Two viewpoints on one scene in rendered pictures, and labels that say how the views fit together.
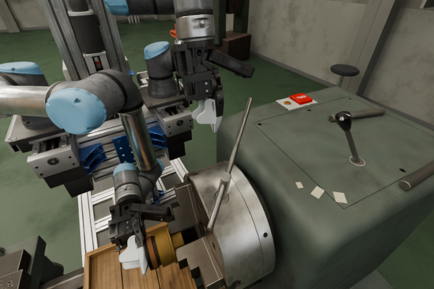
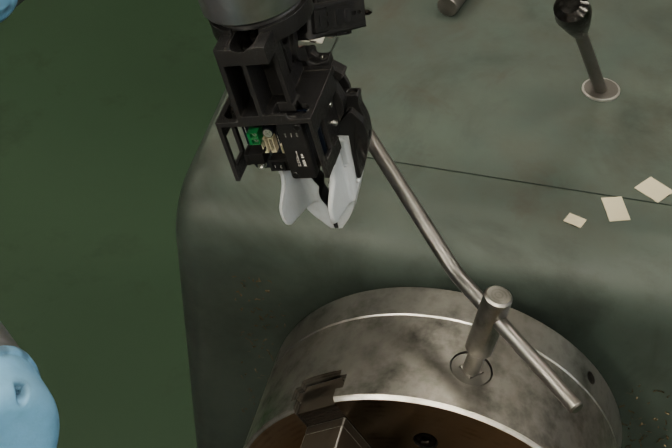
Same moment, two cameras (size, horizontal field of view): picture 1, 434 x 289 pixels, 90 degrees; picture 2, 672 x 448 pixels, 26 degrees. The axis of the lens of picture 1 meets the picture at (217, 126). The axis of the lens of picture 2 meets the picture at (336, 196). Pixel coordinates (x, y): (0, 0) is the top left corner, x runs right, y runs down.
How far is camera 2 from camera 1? 79 cm
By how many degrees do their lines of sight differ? 40
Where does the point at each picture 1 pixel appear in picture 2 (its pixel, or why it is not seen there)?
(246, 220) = not seen: hidden behind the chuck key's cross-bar
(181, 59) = (255, 76)
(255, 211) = (546, 345)
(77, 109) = (28, 420)
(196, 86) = (327, 127)
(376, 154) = (612, 48)
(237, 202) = (506, 352)
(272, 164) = (476, 218)
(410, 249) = not seen: hidden behind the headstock
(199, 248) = not seen: outside the picture
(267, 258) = (615, 426)
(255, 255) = (604, 434)
